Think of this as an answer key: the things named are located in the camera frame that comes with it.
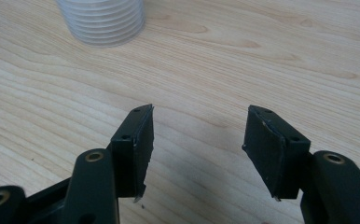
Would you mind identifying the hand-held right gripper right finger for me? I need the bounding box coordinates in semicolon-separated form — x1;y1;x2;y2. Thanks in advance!
242;105;312;201

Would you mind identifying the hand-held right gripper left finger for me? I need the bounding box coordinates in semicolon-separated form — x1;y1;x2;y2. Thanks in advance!
110;104;155;199

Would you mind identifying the stack of clear cups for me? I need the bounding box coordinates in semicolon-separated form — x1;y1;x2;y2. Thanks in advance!
55;0;146;49

